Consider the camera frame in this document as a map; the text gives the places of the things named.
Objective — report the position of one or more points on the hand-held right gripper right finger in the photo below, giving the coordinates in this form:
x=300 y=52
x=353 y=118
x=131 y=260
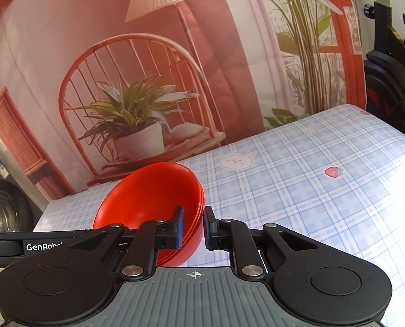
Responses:
x=208 y=228

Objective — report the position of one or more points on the checked blue tablecloth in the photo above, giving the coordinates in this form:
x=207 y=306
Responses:
x=291 y=194

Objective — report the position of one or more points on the black exercise bike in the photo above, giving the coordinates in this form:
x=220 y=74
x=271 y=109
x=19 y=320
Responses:
x=383 y=85

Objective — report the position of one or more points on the grey washing machine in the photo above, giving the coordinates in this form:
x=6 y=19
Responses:
x=5 y=207

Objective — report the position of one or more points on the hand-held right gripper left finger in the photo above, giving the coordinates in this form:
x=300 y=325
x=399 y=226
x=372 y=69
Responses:
x=179 y=228

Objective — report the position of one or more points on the printed room backdrop cloth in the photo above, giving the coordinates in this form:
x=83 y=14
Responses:
x=223 y=75

